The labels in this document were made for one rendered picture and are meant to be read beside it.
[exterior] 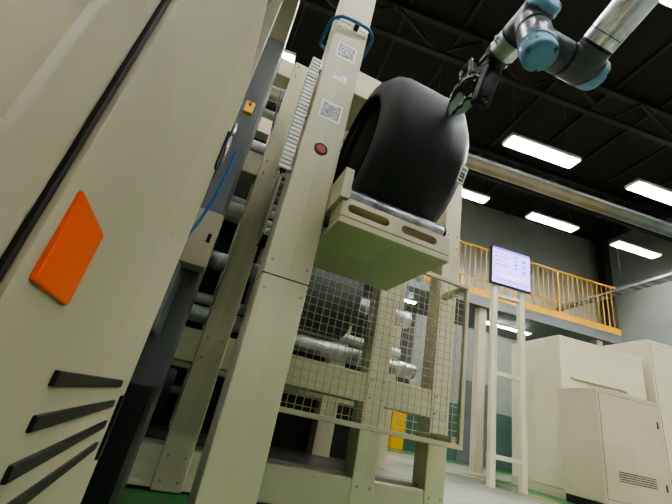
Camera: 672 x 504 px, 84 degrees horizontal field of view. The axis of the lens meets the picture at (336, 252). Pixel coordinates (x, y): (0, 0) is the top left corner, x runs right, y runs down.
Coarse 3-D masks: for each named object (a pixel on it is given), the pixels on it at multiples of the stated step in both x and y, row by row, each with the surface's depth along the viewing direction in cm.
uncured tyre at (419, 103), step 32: (384, 96) 117; (416, 96) 111; (352, 128) 147; (384, 128) 108; (416, 128) 107; (448, 128) 111; (352, 160) 160; (384, 160) 107; (416, 160) 108; (448, 160) 110; (384, 192) 110; (416, 192) 111; (448, 192) 113
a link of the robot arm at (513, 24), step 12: (528, 0) 85; (540, 0) 82; (552, 0) 83; (516, 12) 88; (528, 12) 84; (540, 12) 83; (552, 12) 83; (516, 24) 87; (504, 36) 91; (516, 48) 91
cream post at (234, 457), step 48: (336, 48) 133; (336, 96) 126; (336, 144) 119; (288, 192) 107; (288, 240) 102; (288, 288) 97; (240, 336) 94; (288, 336) 93; (240, 384) 86; (240, 432) 82; (240, 480) 80
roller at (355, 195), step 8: (352, 192) 106; (360, 192) 107; (360, 200) 106; (368, 200) 107; (376, 200) 108; (376, 208) 108; (384, 208) 108; (392, 208) 109; (400, 216) 110; (408, 216) 111; (416, 216) 112; (416, 224) 112; (424, 224) 112; (432, 224) 113; (440, 232) 114
